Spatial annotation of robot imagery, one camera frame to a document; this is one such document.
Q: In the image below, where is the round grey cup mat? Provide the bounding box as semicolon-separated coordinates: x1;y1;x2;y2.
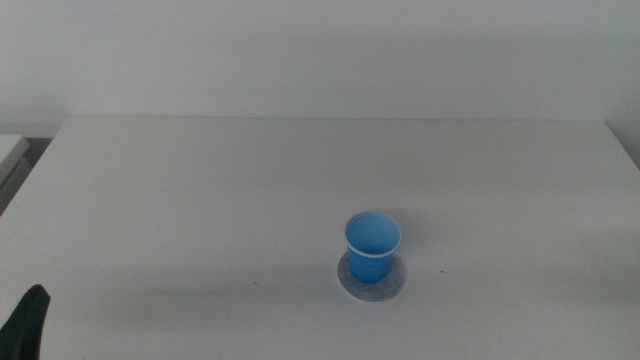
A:
337;250;407;303

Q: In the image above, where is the blue plastic cup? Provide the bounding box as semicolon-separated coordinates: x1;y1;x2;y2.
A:
344;210;404;285

